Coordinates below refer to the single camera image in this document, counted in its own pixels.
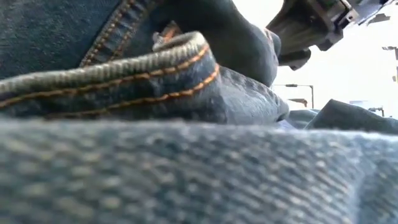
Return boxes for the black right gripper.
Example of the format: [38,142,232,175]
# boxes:
[266,0,391,71]

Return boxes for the dark blue jeans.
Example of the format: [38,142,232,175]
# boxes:
[0,0,398,224]

